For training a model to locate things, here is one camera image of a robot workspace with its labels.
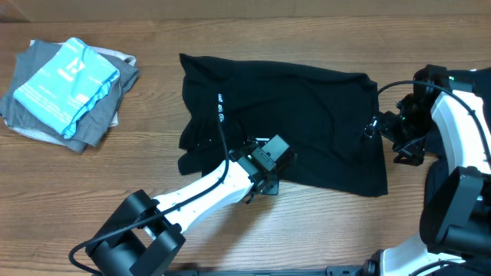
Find folded light blue shirt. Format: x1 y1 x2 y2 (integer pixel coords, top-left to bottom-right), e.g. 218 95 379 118
13 38 120 139

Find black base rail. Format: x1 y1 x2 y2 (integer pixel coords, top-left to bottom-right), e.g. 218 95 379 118
164 265 363 276

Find pile of black clothes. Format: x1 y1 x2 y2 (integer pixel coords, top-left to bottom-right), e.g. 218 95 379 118
421 67 491 276

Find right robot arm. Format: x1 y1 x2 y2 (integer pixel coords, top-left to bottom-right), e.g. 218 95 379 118
356 64 490 275

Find folded dark grey shirt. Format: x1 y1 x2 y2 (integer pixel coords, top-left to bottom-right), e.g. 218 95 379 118
0 39 140 154

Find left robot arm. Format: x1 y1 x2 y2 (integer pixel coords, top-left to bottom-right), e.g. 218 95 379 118
85 135 295 276

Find black polo shirt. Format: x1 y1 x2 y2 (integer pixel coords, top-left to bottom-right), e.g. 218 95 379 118
178 54 388 196

